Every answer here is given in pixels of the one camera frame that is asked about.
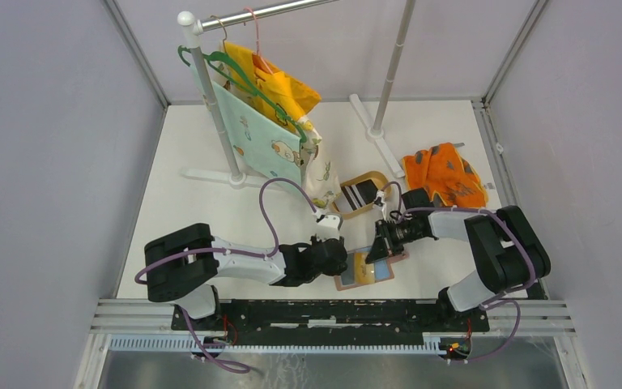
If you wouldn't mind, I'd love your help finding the white perforated cable tray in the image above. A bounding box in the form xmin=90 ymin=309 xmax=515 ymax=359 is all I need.
xmin=109 ymin=334 xmax=445 ymax=357

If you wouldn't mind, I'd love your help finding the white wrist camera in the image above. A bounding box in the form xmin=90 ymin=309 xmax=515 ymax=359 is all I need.
xmin=316 ymin=213 xmax=343 ymax=241
xmin=373 ymin=190 xmax=387 ymax=211

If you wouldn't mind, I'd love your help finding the yellow oval tray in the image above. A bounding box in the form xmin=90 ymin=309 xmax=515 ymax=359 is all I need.
xmin=331 ymin=171 xmax=388 ymax=220

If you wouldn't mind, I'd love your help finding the yellow garment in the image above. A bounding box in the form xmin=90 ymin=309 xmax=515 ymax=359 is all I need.
xmin=224 ymin=41 xmax=322 ymax=132

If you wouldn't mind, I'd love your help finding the light green printed garment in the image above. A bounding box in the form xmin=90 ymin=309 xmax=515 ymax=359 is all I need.
xmin=211 ymin=81 xmax=304 ymax=185

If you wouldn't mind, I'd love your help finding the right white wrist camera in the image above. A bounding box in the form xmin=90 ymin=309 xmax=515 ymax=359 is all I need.
xmin=373 ymin=190 xmax=387 ymax=211

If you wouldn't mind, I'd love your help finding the cream printed garment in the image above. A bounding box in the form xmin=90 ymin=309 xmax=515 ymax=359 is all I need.
xmin=298 ymin=116 xmax=341 ymax=208

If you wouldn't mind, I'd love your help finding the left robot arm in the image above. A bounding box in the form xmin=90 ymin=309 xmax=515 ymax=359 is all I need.
xmin=134 ymin=223 xmax=347 ymax=331

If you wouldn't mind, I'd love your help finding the pink clothes hanger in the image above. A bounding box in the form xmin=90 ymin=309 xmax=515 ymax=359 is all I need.
xmin=244 ymin=7 xmax=274 ymax=75

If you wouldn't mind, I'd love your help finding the orange patterned cloth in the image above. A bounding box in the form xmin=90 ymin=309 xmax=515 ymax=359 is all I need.
xmin=401 ymin=143 xmax=488 ymax=208

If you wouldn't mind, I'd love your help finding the green clothes hanger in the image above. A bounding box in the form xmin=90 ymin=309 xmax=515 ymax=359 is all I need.
xmin=203 ymin=51 xmax=308 ymax=143

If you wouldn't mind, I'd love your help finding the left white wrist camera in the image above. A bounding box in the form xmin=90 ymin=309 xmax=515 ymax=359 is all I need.
xmin=316 ymin=213 xmax=343 ymax=241

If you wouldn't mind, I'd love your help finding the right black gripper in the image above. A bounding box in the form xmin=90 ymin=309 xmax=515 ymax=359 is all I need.
xmin=365 ymin=218 xmax=424 ymax=264

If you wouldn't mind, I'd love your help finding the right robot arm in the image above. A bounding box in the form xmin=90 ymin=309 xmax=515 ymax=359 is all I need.
xmin=365 ymin=188 xmax=551 ymax=331

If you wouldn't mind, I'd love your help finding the white metal clothes rack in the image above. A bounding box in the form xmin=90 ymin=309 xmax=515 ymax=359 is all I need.
xmin=177 ymin=1 xmax=415 ymax=189

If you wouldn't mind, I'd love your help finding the gold VIP credit card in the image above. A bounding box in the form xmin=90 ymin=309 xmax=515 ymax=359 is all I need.
xmin=352 ymin=251 xmax=376 ymax=285

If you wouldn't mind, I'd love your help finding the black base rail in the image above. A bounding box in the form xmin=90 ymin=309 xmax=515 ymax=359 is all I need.
xmin=171 ymin=299 xmax=490 ymax=346

